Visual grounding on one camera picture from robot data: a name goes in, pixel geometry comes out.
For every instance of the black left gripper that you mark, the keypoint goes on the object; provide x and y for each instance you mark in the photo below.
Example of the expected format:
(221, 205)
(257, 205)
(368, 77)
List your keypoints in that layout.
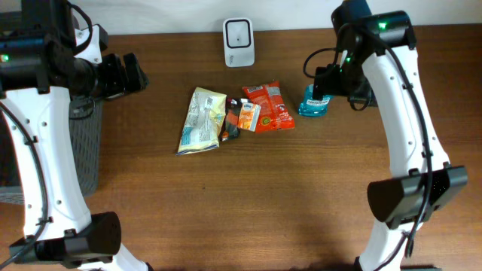
(114, 75)

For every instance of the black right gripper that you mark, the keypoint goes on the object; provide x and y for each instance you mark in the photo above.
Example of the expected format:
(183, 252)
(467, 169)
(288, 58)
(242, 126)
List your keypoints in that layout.
(321, 80)

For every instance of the blue mouthwash bottle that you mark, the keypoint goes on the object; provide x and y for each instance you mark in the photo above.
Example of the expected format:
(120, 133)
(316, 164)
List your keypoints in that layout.
(311, 107)

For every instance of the orange snack bag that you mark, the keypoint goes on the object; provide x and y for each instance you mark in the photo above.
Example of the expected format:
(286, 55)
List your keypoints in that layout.
(273, 114)

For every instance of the orange tissue pack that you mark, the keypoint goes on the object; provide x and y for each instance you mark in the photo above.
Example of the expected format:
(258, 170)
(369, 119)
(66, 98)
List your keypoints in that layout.
(248, 116)

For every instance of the yellow white wipes pack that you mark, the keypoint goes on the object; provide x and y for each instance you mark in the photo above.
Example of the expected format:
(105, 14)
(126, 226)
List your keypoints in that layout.
(205, 118)

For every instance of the black silver snack packet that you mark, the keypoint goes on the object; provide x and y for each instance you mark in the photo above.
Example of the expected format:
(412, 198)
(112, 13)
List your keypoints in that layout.
(230, 130)

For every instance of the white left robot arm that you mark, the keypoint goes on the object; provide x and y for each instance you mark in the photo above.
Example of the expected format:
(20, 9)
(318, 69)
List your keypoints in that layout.
(72, 236)

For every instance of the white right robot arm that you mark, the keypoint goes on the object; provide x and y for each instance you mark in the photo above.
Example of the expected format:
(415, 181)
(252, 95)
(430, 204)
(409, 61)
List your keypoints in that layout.
(376, 65)

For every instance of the white barcode scanner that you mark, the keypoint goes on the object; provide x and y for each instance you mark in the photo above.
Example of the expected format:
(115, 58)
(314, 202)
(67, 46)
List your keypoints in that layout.
(239, 44)

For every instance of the dark grey plastic basket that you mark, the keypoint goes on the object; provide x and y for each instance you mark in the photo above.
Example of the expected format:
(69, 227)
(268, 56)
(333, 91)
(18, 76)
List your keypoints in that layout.
(84, 150)

